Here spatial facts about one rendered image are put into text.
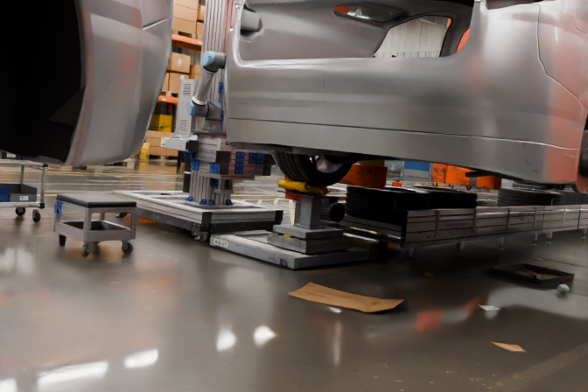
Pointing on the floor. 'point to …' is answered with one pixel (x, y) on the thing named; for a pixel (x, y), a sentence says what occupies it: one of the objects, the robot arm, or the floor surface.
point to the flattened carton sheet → (319, 294)
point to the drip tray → (533, 272)
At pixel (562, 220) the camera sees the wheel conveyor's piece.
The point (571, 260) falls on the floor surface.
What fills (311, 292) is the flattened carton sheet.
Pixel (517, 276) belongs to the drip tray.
